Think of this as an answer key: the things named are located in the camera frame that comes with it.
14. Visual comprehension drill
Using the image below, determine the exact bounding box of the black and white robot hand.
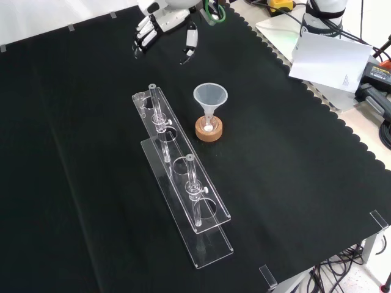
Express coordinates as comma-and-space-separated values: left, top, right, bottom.
131, 0, 202, 65

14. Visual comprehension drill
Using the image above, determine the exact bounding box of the clear plastic funnel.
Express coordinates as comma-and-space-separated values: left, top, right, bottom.
192, 83, 228, 128

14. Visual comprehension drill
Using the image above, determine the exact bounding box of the round-bottom glass flask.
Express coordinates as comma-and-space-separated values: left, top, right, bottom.
200, 114, 218, 133

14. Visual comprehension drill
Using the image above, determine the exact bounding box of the clear acrylic funnel stand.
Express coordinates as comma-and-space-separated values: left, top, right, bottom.
131, 84, 235, 270

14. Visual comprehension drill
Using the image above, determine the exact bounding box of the pale board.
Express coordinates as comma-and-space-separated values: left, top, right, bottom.
255, 12, 366, 111

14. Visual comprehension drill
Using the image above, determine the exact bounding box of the yellow stop button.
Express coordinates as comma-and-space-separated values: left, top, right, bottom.
268, 0, 296, 16

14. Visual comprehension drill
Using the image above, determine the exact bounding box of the black bench cloth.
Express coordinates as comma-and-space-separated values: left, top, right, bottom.
0, 4, 391, 293

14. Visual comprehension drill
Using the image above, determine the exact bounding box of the white paper sheet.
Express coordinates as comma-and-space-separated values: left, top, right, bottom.
288, 31, 374, 94

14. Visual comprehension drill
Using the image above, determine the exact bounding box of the black power adapter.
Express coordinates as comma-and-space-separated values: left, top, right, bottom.
361, 60, 391, 92

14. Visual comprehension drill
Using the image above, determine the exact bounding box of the black power plug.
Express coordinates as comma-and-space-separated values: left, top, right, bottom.
355, 82, 391, 118

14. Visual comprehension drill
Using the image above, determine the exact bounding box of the clear acrylic cloth clamp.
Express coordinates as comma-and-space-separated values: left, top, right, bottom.
258, 264, 278, 291
368, 209, 390, 233

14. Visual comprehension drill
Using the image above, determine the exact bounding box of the grey table leg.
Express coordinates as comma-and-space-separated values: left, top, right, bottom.
361, 231, 384, 266

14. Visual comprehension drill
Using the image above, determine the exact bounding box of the green cable loop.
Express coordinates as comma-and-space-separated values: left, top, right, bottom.
203, 0, 227, 27

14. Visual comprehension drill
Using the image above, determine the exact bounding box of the cork ring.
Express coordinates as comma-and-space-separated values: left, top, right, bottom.
195, 116, 224, 142

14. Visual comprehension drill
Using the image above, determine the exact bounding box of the black coiled cable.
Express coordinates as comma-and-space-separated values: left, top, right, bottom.
378, 117, 391, 146

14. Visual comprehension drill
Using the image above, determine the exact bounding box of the black cable bundle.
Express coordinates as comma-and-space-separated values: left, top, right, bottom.
307, 242, 391, 293

